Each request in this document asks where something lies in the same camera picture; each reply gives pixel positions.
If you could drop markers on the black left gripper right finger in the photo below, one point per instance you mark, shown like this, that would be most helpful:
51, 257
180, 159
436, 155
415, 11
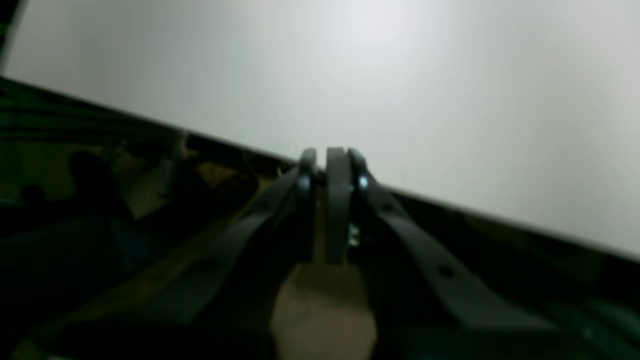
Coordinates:
427, 304

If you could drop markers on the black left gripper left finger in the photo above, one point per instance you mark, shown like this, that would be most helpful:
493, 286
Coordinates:
220, 305

